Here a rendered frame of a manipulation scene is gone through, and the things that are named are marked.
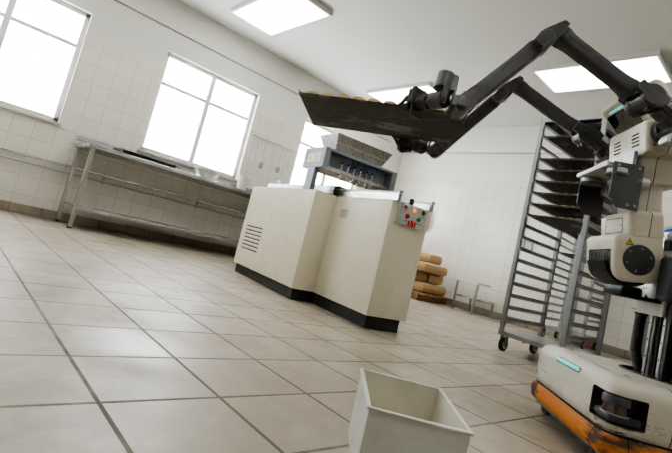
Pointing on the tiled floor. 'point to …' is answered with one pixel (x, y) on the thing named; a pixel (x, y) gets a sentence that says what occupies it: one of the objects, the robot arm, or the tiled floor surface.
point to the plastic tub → (404, 418)
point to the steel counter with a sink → (141, 166)
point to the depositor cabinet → (285, 239)
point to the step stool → (472, 296)
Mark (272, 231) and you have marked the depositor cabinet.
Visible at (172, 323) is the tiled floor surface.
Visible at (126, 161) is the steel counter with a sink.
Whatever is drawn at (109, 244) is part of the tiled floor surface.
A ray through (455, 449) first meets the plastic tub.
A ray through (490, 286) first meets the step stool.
